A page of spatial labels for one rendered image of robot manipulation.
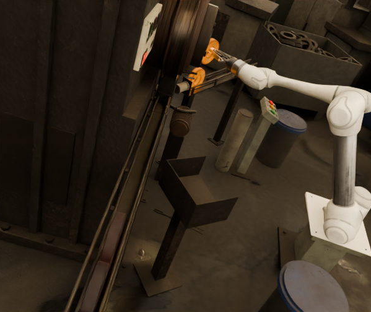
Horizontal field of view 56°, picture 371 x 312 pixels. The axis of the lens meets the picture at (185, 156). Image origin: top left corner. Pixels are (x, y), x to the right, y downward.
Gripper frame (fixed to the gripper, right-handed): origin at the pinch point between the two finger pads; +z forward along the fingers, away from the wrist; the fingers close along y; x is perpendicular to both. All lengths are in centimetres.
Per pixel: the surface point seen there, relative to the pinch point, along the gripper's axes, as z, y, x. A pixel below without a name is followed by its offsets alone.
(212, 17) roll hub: -25, -49, 31
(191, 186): -59, -70, -29
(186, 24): -25, -64, 29
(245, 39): 79, 199, -45
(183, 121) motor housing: -13.5, -20.8, -39.3
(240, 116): -25, 31, -41
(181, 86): 0.0, -15.4, -23.5
